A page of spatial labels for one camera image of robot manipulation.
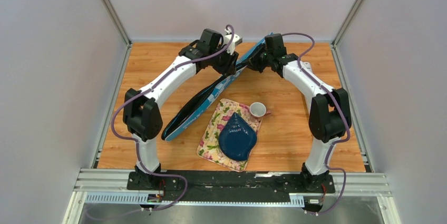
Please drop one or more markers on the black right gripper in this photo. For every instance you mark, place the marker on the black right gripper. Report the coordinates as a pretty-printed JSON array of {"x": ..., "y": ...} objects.
[{"x": 253, "y": 61}]

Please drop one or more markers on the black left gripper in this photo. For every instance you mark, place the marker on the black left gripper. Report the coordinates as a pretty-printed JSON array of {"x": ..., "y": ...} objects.
[{"x": 230, "y": 67}]

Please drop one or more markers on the blue sport racket bag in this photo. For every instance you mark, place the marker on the blue sport racket bag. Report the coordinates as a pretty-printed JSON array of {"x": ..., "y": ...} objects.
[{"x": 199, "y": 103}]

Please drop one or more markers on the grey shuttlecock tube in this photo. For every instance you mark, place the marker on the grey shuttlecock tube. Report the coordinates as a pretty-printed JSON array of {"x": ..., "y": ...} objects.
[{"x": 307, "y": 65}]

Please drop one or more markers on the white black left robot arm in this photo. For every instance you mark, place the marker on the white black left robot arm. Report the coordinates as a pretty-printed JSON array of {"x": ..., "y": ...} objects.
[{"x": 141, "y": 109}]

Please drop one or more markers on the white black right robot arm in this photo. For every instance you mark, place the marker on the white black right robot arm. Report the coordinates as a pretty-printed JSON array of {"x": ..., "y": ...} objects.
[{"x": 329, "y": 110}]

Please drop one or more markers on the floral rectangular tray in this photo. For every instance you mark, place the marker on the floral rectangular tray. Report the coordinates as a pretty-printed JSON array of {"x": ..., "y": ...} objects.
[{"x": 209, "y": 148}]

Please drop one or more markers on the floral ceramic cup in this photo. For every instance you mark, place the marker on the floral ceramic cup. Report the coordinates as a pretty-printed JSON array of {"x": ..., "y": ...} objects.
[{"x": 258, "y": 111}]

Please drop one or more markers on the blue leaf-shaped plate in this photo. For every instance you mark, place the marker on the blue leaf-shaped plate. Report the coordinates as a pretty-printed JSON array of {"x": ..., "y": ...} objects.
[{"x": 237, "y": 138}]

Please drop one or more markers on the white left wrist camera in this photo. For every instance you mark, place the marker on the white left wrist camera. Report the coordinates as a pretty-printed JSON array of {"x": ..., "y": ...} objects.
[{"x": 231, "y": 41}]

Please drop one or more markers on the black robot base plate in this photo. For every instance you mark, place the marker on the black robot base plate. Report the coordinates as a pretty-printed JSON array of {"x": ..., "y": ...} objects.
[{"x": 227, "y": 186}]

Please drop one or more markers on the aluminium frame rail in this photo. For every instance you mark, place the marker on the aluminium frame rail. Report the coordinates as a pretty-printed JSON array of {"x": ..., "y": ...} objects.
[{"x": 110, "y": 186}]

